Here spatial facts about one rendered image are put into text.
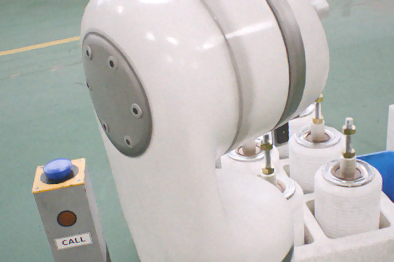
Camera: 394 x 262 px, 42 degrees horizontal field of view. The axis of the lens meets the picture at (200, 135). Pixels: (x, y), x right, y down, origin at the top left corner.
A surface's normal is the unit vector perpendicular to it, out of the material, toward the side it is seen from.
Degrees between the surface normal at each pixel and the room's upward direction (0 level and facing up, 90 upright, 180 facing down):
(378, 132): 0
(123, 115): 91
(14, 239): 0
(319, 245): 0
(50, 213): 90
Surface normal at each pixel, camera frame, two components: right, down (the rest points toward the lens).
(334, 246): -0.11, -0.88
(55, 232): 0.18, 0.44
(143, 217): -0.76, 0.38
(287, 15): 0.50, -0.17
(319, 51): 0.67, 0.18
